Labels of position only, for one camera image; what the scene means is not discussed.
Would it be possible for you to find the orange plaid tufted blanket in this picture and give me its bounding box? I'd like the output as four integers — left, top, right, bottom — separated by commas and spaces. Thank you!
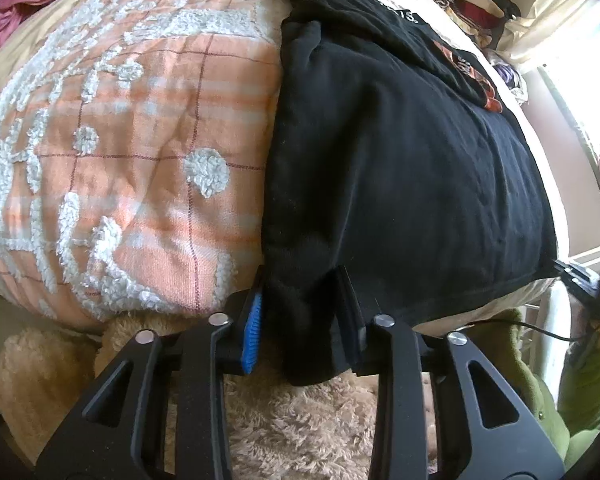
0, 0, 566, 333

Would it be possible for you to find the pink duvet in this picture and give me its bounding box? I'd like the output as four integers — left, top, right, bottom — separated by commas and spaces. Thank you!
0, 0, 141, 61

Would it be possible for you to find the pile of folded clothes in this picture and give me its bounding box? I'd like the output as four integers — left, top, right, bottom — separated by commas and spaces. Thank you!
390, 0, 523, 51

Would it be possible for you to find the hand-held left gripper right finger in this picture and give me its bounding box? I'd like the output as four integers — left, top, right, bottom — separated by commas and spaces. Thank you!
327, 266, 566, 480

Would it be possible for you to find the cream curtain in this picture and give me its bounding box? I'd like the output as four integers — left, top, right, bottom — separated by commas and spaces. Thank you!
495, 0, 600, 68

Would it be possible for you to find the window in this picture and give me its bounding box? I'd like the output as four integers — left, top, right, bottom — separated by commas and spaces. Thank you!
535, 5, 600, 161

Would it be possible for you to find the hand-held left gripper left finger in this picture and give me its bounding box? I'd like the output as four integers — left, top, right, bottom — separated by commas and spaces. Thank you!
35, 265, 266, 480

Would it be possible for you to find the black cable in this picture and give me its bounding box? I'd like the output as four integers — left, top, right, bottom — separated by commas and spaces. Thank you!
472, 317, 600, 361

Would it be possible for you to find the green fleece cloth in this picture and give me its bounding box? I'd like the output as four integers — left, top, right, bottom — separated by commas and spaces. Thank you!
467, 307, 600, 461

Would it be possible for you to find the purple cloth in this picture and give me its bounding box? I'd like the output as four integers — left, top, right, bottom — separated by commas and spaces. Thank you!
492, 62, 516, 86

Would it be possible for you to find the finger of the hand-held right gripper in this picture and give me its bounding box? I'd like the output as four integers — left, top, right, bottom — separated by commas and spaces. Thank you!
552, 258, 600, 306

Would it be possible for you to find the black t-shirt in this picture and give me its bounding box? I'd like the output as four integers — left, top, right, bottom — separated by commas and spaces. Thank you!
260, 0, 558, 387

